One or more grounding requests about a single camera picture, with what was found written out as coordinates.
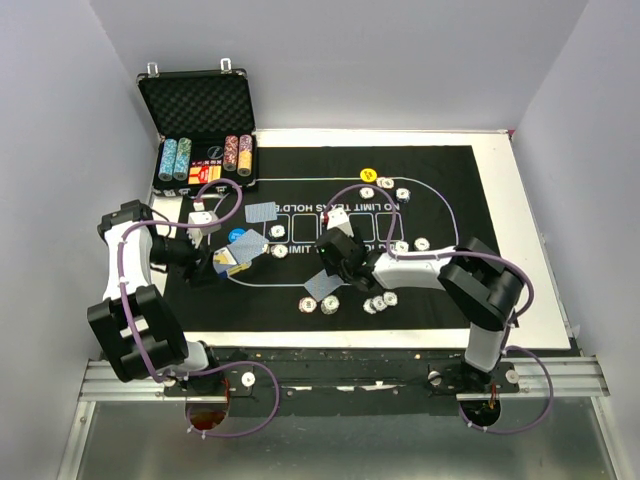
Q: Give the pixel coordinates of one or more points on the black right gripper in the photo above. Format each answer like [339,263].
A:
[328,266]

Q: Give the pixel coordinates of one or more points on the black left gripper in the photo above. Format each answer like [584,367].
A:
[199,270]

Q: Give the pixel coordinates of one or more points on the blue playing card box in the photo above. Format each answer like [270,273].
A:
[225,265]

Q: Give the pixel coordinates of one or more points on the blue backed card bottom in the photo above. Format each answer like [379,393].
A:
[322,285]

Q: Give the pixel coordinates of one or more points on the blue backed card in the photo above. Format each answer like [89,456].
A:
[322,285]
[261,212]

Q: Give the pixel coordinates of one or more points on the grey poker chip stack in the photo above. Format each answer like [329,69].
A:
[330,305]

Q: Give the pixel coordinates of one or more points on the blue small blind button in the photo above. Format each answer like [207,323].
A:
[235,234]

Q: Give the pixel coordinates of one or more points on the blue backed card fan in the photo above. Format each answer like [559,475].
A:
[248,246]

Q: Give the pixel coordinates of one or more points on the blue poker chip stack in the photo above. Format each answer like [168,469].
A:
[379,303]

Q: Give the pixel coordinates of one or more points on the red poker chip stack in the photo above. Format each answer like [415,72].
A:
[307,305]

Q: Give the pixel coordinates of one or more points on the grey 1 poker chip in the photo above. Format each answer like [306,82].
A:
[279,251]

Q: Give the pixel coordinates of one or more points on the yellow big blind button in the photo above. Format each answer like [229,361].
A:
[368,175]

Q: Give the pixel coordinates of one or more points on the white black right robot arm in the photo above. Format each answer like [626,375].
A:
[484,286]

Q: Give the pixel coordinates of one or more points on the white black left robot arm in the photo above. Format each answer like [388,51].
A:
[135,327]

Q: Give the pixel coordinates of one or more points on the white table board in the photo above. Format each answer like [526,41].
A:
[542,327]

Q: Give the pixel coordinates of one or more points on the black poker table mat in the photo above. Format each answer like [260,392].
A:
[447,206]

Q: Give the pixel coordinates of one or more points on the card deck in case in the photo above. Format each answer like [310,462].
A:
[204,171]

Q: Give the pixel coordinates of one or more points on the blue chip row in case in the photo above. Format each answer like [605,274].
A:
[167,160]

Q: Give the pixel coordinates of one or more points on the green chip row in case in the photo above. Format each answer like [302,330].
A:
[182,159]

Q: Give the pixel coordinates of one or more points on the orange chip row in case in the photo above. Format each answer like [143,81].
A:
[245,155]

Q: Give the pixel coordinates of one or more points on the red chip row in case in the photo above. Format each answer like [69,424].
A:
[231,152]

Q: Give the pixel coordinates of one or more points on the black aluminium poker case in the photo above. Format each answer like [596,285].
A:
[205,106]

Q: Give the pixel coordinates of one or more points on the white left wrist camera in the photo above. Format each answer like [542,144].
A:
[202,224]

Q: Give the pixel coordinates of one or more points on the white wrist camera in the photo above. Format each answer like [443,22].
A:
[337,218]
[202,224]

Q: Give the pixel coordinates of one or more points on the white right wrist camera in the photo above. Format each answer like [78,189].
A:
[337,218]

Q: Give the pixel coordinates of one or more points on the aluminium rail frame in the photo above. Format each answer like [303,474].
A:
[555,427]

